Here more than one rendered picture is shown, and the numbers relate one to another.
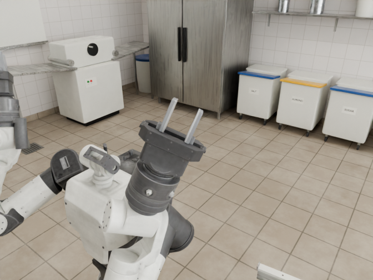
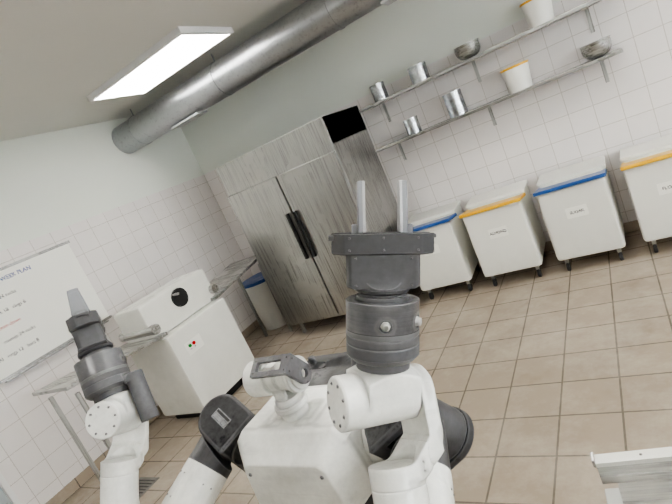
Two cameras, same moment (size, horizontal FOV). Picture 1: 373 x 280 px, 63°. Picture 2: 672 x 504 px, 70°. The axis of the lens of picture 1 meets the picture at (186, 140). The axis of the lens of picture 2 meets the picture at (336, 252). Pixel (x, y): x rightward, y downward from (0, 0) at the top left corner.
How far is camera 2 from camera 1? 0.18 m
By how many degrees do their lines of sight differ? 16
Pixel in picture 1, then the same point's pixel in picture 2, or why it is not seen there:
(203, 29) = (321, 200)
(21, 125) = (139, 380)
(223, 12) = (339, 167)
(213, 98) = not seen: hidden behind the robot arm
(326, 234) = (659, 397)
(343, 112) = (571, 217)
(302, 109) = (512, 242)
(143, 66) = (259, 292)
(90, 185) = (277, 425)
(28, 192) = (182, 491)
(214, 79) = not seen: hidden behind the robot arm
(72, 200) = (259, 461)
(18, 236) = not seen: outside the picture
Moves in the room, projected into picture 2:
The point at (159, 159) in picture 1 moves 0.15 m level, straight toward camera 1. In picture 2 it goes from (378, 273) to (433, 301)
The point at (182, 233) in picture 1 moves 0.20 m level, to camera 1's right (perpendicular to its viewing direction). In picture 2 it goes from (455, 423) to (565, 369)
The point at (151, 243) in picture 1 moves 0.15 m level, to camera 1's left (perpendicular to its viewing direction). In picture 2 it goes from (423, 421) to (308, 477)
